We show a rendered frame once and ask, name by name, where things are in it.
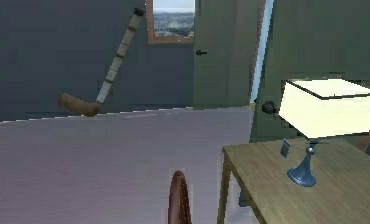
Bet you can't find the brown round chair back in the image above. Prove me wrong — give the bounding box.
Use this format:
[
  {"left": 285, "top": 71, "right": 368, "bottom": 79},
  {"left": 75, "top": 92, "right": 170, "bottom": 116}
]
[{"left": 167, "top": 170, "right": 193, "bottom": 224}]

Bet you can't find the brown hockey stick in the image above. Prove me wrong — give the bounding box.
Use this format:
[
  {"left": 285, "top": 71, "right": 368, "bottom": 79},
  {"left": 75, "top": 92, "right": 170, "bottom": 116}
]
[{"left": 57, "top": 7, "right": 147, "bottom": 118}]

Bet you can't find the green open room door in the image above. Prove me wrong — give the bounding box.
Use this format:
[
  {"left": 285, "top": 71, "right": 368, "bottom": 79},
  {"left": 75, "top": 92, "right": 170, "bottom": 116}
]
[{"left": 249, "top": 0, "right": 370, "bottom": 144}]

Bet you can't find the light wooden table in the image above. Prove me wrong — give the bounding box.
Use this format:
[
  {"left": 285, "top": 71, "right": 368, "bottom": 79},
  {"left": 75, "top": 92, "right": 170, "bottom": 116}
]
[{"left": 216, "top": 137, "right": 370, "bottom": 224}]

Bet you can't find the wood framed window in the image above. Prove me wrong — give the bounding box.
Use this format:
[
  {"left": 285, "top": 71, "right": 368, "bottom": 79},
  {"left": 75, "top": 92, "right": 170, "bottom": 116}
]
[{"left": 145, "top": 0, "right": 196, "bottom": 45}]

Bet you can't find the black round door knob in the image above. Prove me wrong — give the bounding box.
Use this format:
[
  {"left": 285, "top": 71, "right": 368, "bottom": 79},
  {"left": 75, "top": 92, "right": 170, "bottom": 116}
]
[{"left": 261, "top": 100, "right": 280, "bottom": 116}]

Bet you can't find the small grey card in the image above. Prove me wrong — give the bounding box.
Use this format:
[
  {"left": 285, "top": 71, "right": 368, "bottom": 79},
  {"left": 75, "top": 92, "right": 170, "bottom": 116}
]
[{"left": 279, "top": 138, "right": 292, "bottom": 159}]

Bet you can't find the white shade table lamp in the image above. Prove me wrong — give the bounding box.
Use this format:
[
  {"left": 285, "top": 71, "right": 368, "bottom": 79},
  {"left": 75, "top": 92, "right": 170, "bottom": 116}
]
[{"left": 278, "top": 78, "right": 370, "bottom": 188}]

